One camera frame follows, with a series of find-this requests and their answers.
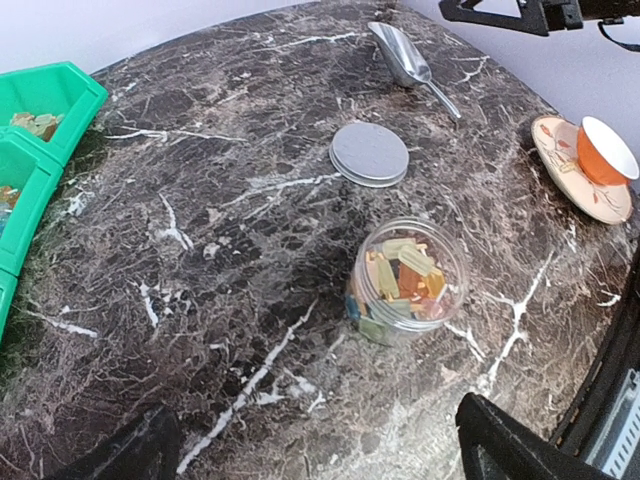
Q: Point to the green bin mixed candies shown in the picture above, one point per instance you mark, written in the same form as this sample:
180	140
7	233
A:
32	171

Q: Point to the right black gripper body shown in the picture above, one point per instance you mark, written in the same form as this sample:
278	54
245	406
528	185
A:
563	14

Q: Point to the white orange bowl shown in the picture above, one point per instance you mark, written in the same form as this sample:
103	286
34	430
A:
603	155

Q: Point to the white slotted cable duct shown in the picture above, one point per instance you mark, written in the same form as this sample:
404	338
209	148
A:
615	449

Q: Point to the green bin colourful candies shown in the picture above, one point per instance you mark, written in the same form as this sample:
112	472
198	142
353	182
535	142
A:
8	286

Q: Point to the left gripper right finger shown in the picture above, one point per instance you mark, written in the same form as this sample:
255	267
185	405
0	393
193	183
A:
496	446

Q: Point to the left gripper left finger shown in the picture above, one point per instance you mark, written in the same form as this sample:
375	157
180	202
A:
147	447

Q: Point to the clear plastic cup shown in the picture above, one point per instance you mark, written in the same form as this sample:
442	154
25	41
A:
409	277

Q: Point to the grey round plastic lid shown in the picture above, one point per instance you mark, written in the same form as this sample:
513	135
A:
369	154

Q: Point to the black front rail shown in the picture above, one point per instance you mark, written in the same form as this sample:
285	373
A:
618	353

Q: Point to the metal scoop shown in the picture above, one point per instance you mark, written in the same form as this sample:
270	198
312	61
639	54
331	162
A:
406	64

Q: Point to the beige floral plate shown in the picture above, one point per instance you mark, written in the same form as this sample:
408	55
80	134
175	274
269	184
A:
556	141

